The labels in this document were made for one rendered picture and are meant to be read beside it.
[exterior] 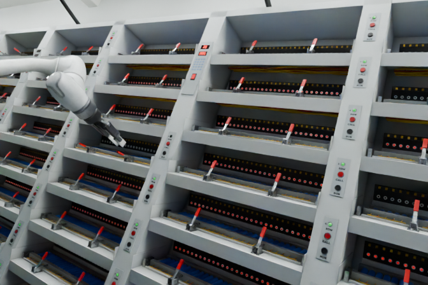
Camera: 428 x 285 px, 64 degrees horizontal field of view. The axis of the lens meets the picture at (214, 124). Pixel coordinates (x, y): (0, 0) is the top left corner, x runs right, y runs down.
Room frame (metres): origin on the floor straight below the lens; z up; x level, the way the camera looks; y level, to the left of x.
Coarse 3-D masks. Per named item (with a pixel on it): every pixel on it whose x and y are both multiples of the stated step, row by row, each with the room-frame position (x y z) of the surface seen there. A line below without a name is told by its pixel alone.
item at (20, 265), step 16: (16, 256) 1.79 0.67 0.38; (32, 256) 1.80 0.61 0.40; (48, 256) 1.82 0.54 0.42; (64, 256) 1.82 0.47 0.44; (80, 256) 1.78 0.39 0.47; (16, 272) 1.75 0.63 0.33; (32, 272) 1.68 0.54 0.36; (48, 272) 1.68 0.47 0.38; (64, 272) 1.66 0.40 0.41; (80, 272) 1.69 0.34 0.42; (96, 272) 1.70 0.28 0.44
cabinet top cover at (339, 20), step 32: (352, 0) 1.05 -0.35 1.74; (384, 0) 0.99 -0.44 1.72; (64, 32) 2.17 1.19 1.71; (96, 32) 2.00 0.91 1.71; (160, 32) 1.72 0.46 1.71; (192, 32) 1.61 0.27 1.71; (256, 32) 1.42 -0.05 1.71; (288, 32) 1.34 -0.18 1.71; (320, 32) 1.26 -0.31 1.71; (352, 32) 1.19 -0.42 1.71
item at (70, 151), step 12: (72, 144) 1.80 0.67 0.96; (84, 144) 1.86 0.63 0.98; (72, 156) 1.74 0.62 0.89; (84, 156) 1.68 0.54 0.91; (96, 156) 1.63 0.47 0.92; (108, 156) 1.64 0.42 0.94; (108, 168) 1.59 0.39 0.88; (120, 168) 1.54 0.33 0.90; (132, 168) 1.49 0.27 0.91; (144, 168) 1.45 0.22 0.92
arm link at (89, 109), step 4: (88, 100) 1.35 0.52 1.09; (88, 104) 1.35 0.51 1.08; (92, 104) 1.37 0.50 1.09; (84, 108) 1.34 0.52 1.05; (88, 108) 1.35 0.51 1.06; (92, 108) 1.37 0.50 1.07; (72, 112) 1.37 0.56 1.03; (76, 112) 1.35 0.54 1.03; (80, 112) 1.35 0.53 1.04; (84, 112) 1.36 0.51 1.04; (88, 112) 1.36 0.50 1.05; (92, 112) 1.37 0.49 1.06; (80, 116) 1.38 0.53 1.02; (84, 116) 1.37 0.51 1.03; (88, 116) 1.38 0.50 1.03
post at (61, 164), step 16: (128, 32) 1.82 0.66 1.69; (128, 48) 1.86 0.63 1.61; (112, 64) 1.81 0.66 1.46; (128, 64) 1.90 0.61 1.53; (96, 96) 1.81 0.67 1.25; (112, 96) 1.89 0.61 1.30; (112, 112) 1.93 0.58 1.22; (64, 128) 1.82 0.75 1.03; (80, 128) 1.81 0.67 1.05; (64, 144) 1.78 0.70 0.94; (96, 144) 1.92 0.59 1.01; (48, 160) 1.82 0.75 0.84; (64, 160) 1.81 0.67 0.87; (32, 192) 1.82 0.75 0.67; (32, 208) 1.78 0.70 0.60; (16, 224) 1.82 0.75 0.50; (16, 240) 1.79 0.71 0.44; (32, 240) 1.83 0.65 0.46; (48, 240) 1.90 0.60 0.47; (0, 256) 1.82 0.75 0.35; (0, 272) 1.79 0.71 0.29
